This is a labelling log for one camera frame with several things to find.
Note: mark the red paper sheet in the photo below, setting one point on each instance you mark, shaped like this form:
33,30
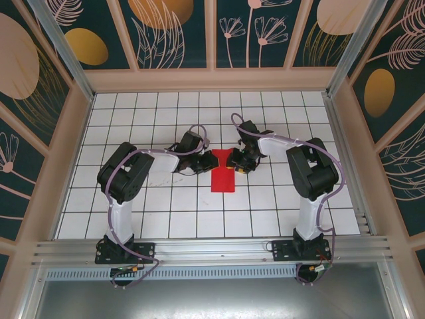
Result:
223,181

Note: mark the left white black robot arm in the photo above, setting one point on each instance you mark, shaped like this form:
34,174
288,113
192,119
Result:
119,219

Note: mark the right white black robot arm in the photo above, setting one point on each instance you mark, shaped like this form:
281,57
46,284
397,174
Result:
308,216

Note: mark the grey metal sheet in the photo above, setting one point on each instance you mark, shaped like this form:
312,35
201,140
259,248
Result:
212,299

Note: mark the right controller board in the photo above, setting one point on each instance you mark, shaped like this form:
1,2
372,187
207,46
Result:
317,269

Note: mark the controller board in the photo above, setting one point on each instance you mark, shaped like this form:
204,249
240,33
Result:
127,270
317,269

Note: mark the left controller board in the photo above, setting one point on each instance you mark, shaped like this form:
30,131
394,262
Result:
127,270

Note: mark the aluminium mounting rail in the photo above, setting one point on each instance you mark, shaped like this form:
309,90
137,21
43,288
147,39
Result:
212,247

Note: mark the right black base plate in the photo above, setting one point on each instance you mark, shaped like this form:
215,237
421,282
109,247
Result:
282,251

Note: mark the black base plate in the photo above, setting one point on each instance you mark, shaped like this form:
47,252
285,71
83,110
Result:
282,251
146,251

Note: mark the aluminium side rail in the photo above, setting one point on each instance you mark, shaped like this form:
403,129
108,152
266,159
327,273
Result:
352,166

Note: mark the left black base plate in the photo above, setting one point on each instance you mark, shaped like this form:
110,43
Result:
146,251

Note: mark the aluminium frame post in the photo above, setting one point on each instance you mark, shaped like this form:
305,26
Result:
355,50
63,53

